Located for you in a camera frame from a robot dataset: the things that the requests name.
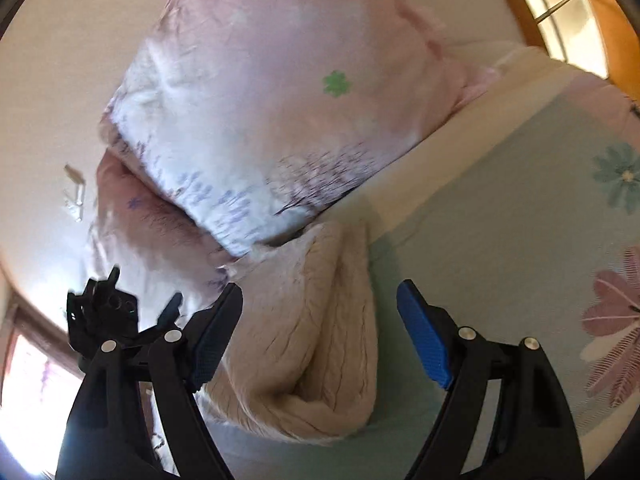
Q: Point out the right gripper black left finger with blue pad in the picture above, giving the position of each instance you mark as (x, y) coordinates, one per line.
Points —
(106, 435)

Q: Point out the pink floral pillow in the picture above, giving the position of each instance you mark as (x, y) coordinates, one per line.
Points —
(159, 250)
(254, 116)

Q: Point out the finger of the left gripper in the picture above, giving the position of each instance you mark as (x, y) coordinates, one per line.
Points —
(111, 281)
(170, 312)

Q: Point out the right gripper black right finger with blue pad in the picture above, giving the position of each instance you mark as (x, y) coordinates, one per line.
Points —
(533, 435)

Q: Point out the beige cable knit sweater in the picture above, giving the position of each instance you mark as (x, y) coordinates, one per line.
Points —
(301, 363)

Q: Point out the wooden framed window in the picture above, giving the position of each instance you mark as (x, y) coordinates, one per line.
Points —
(594, 35)

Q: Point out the pink floral left pillow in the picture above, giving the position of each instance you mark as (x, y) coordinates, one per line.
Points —
(159, 250)

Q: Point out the pink floral right pillow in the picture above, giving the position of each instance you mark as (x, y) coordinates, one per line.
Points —
(254, 116)

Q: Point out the pastel floral bed sheet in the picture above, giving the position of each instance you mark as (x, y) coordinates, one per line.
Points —
(520, 216)

